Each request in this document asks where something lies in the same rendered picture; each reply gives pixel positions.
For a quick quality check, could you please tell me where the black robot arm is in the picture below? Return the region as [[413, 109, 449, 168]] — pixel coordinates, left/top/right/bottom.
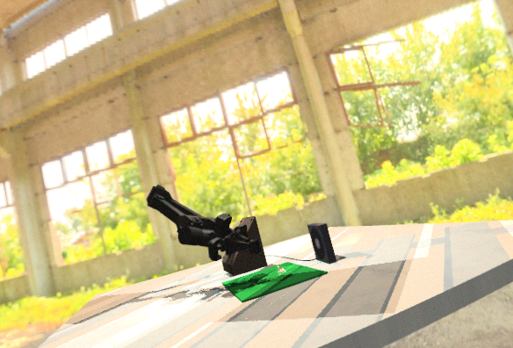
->
[[146, 185, 234, 247]]

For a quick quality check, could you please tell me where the black cable with plug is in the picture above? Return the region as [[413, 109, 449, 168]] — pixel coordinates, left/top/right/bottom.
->
[[244, 238, 314, 261]]

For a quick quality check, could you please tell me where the green circuit board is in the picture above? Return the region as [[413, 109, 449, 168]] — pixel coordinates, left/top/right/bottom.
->
[[221, 262, 329, 303]]

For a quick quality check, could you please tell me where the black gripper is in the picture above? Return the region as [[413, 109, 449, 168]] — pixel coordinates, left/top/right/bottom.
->
[[206, 224, 250, 261]]

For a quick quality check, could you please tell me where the black square cooling fan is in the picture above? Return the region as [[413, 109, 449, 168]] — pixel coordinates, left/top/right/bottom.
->
[[307, 223, 336, 265]]

